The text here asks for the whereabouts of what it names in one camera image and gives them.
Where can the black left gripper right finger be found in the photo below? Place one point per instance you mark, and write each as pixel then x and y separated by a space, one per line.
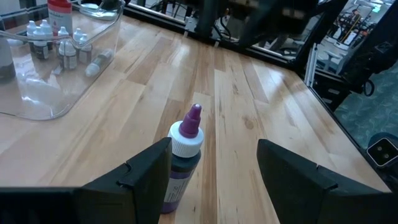
pixel 304 193

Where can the large pink food coloring bottle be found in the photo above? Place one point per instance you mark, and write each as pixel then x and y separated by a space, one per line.
pixel 60 15

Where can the black table-level camera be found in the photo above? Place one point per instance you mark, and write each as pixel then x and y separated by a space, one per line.
pixel 382 152

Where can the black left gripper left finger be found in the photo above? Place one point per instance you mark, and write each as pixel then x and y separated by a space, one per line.
pixel 124 193

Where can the clear plastic bin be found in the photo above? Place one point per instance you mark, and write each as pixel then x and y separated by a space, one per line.
pixel 46 99

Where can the large purple food coloring bottle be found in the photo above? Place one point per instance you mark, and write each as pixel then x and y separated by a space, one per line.
pixel 188 140

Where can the small white-capped dropper bottle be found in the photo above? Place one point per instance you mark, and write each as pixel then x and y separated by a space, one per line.
pixel 41 46
pixel 97 63

